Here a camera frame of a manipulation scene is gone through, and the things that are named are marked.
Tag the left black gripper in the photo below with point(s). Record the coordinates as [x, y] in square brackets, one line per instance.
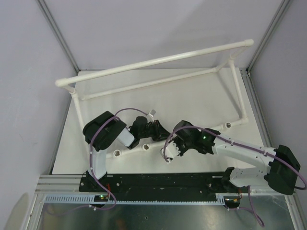
[160, 133]

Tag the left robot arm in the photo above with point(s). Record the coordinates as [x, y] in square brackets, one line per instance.
[102, 131]

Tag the white PVC pipe frame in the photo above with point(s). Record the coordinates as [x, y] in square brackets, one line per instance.
[204, 87]

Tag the aluminium table frame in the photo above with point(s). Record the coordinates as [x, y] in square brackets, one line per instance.
[59, 204]

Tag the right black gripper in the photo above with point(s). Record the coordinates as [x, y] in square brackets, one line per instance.
[181, 150]

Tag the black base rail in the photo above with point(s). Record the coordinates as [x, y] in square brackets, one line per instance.
[162, 187]

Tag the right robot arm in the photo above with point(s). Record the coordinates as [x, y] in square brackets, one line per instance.
[276, 168]

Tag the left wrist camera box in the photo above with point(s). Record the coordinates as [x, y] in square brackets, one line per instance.
[152, 113]

